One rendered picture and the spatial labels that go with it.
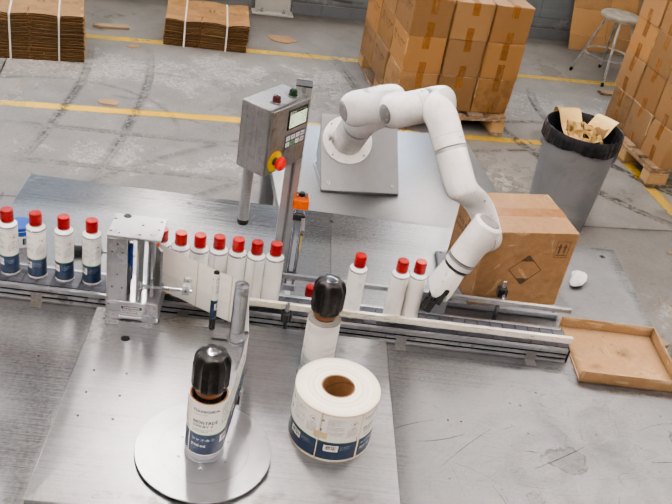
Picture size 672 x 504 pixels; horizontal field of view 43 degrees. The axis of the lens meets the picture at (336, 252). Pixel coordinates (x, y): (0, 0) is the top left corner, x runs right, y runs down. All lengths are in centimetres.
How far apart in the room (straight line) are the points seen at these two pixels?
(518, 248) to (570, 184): 227
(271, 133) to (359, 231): 87
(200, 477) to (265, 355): 46
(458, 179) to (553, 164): 254
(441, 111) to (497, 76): 363
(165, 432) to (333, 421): 39
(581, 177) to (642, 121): 141
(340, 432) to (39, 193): 149
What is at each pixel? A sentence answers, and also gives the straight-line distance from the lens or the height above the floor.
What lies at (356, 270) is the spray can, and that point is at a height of 104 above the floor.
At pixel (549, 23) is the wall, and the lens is 856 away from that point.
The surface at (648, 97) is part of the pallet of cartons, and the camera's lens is 617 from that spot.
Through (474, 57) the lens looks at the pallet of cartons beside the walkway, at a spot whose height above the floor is 53.
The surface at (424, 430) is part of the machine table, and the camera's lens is 224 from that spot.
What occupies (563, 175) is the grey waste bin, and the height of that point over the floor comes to 39.
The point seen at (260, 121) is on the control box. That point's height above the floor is 144.
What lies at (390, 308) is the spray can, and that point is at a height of 93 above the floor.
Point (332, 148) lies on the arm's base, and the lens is 321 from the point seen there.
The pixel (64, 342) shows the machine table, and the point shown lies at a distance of 238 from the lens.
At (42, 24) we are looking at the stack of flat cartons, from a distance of 627.
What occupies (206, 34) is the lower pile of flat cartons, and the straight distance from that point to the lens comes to 674.
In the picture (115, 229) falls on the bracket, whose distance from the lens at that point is 224.
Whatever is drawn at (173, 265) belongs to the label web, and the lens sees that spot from 234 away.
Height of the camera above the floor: 234
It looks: 32 degrees down
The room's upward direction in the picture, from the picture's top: 10 degrees clockwise
